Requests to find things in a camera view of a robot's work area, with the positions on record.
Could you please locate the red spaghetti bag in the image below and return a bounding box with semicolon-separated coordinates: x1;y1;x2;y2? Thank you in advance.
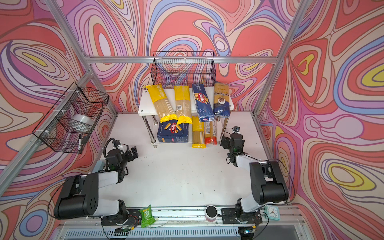
205;120;217;145

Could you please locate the yellow Pastatime spaghetti bag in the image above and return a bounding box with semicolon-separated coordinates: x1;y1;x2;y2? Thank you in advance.
192;117;206;149
146;84;178;123

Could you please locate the clear blue spaghetti bag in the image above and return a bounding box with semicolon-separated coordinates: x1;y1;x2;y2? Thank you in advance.
214;82;230;118

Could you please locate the blue Barilla rigatoni box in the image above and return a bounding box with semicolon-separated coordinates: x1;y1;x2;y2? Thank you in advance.
157;120;189;143

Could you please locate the blue Barilla spaghetti box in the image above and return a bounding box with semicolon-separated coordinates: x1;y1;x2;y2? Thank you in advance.
192;84;215;123

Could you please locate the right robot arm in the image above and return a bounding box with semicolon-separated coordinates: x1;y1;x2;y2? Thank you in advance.
221;132;289;223

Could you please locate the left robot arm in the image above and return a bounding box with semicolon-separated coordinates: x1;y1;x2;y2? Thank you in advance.
54;147;139;226

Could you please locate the black marker pen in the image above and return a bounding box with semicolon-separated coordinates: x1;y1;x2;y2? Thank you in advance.
78;134;82;152

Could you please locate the silver tape roll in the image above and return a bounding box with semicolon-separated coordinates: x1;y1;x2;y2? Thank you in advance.
70;114;94;133

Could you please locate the green snack packet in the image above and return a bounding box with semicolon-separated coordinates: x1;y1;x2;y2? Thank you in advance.
139;205;156;228

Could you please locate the small round speaker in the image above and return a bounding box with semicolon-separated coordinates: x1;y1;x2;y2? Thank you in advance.
205;205;218;222

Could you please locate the teal alarm clock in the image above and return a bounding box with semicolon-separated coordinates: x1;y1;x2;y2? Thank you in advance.
265;205;281;221

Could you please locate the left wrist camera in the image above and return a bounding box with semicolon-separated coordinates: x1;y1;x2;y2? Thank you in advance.
118;144;129;154

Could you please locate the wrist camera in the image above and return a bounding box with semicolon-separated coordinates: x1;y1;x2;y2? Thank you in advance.
233;126;240;133
118;144;129;154

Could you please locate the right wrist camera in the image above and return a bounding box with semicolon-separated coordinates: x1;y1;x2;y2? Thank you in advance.
233;126;240;133

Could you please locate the left black wire basket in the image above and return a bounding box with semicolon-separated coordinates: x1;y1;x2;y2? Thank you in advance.
32;83;109;154

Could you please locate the black wire basket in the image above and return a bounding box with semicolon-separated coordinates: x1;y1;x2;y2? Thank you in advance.
32;83;109;154
151;51;216;88

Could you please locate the back black wire basket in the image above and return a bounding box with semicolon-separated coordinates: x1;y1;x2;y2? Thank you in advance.
151;51;216;88

